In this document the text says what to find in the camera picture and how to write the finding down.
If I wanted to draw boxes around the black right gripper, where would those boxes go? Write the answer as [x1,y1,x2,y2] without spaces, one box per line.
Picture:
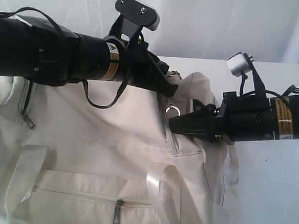
[168,92,292,145]

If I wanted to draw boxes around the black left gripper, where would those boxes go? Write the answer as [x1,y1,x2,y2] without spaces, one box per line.
[77,34,180,97]

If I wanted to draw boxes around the cream fabric duffel bag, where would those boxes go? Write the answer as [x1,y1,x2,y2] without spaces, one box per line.
[0,72,239,224]

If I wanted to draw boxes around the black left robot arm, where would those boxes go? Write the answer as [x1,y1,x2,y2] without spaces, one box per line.
[0,15,177,97]

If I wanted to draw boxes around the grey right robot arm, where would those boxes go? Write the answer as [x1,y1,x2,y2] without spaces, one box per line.
[169,92,299,145]

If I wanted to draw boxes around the white backdrop curtain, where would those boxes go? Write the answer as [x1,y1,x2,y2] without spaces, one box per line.
[0,0,299,63]

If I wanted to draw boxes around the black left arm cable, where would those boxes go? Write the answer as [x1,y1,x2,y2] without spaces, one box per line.
[0,4,149,110]

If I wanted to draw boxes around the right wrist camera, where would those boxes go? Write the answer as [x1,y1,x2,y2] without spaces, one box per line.
[226,52,266,98]

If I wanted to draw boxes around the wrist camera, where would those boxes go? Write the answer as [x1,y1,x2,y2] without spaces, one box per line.
[226,52,266,98]
[109,0,160,44]

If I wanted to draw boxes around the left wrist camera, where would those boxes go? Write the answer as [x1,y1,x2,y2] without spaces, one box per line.
[109,0,160,44]

